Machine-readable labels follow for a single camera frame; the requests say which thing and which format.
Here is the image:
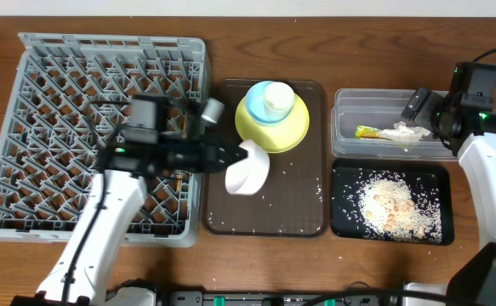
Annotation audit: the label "yellow plate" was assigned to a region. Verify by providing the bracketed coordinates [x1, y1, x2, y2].
[235, 94, 310, 154]

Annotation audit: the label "light blue bowl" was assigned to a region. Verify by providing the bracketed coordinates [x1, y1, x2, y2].
[245, 81, 274, 124]

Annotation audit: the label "wooden chopstick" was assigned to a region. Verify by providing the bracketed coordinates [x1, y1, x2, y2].
[176, 172, 184, 192]
[182, 114, 188, 139]

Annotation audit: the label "clear plastic container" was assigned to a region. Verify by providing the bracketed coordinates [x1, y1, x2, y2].
[331, 88, 457, 162]

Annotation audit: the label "white tissue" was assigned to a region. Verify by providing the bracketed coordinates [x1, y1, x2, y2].
[379, 122, 430, 143]

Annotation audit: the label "black plastic tray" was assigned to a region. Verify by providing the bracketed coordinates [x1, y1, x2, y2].
[330, 158, 454, 246]

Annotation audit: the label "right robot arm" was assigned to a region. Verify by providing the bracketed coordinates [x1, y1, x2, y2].
[402, 61, 496, 305]

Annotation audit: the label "grey plastic dishwasher rack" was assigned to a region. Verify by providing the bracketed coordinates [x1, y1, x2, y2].
[0, 33, 211, 243]

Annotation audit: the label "spilled rice and peanuts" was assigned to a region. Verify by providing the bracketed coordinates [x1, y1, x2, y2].
[332, 168, 444, 245]

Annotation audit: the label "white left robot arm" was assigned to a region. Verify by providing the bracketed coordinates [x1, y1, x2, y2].
[12, 94, 248, 305]

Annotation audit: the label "yellow green snack wrapper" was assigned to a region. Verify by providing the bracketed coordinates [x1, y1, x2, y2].
[354, 125, 386, 139]

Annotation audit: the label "dark brown serving tray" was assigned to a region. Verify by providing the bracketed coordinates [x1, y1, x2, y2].
[201, 81, 329, 238]

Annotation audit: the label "white cup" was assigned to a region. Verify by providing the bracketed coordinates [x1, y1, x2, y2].
[263, 82, 295, 123]

